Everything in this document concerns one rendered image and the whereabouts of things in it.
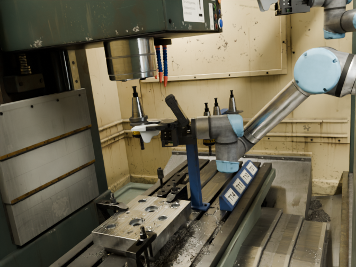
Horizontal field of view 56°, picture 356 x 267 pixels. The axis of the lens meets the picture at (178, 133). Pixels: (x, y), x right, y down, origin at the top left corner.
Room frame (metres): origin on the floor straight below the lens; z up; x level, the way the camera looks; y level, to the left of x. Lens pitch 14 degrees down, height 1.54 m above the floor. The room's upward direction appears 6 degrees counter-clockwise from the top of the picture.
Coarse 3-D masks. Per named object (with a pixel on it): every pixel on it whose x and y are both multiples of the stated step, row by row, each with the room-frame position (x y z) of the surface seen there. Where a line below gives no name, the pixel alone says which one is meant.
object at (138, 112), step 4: (132, 100) 1.11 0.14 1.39; (136, 100) 1.10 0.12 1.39; (132, 104) 1.11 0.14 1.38; (136, 104) 1.10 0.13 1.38; (140, 104) 1.11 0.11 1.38; (132, 108) 1.11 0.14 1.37; (136, 108) 1.10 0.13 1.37; (140, 108) 1.11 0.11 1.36; (132, 112) 1.11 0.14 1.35; (136, 112) 1.10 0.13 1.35; (140, 112) 1.10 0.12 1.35; (132, 116) 1.10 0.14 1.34; (136, 116) 1.10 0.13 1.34; (140, 116) 1.10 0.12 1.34; (144, 116) 1.11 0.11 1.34
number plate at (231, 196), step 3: (231, 189) 1.31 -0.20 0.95; (228, 192) 1.28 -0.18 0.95; (231, 192) 1.29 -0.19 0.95; (234, 192) 1.31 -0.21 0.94; (225, 195) 1.25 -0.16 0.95; (228, 195) 1.26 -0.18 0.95; (231, 195) 1.27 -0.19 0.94; (234, 195) 1.29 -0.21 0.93; (228, 198) 1.25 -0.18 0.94; (231, 198) 1.26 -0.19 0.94; (234, 198) 1.27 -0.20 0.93; (237, 198) 1.29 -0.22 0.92; (231, 201) 1.24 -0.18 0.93; (234, 201) 1.26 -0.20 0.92
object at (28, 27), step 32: (0, 0) 1.19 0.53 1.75; (32, 0) 1.12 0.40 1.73; (64, 0) 1.06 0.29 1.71; (96, 0) 1.01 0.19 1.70; (128, 0) 0.96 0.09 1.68; (160, 0) 0.92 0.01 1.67; (0, 32) 1.21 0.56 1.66; (32, 32) 1.14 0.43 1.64; (64, 32) 1.07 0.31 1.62; (96, 32) 1.02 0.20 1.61; (128, 32) 0.97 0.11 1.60; (160, 32) 0.93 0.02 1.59; (192, 32) 1.08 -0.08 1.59
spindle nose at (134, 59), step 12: (108, 48) 1.06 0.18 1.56; (120, 48) 1.04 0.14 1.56; (132, 48) 1.04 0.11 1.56; (144, 48) 1.06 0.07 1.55; (108, 60) 1.07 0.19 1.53; (120, 60) 1.04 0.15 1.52; (132, 60) 1.04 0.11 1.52; (144, 60) 1.05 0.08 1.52; (108, 72) 1.09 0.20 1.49; (120, 72) 1.04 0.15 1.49; (132, 72) 1.04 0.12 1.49; (144, 72) 1.05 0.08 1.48; (156, 72) 1.11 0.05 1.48
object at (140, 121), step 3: (141, 117) 1.10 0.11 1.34; (144, 117) 1.10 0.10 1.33; (147, 117) 1.12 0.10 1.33; (129, 120) 1.11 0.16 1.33; (132, 120) 1.09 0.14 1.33; (135, 120) 1.09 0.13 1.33; (138, 120) 1.09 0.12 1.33; (141, 120) 1.09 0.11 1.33; (144, 120) 1.10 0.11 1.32; (132, 123) 1.10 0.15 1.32; (135, 123) 1.09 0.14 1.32; (138, 123) 1.09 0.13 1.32; (141, 123) 1.09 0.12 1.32; (144, 123) 1.09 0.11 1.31; (147, 123) 1.10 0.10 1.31
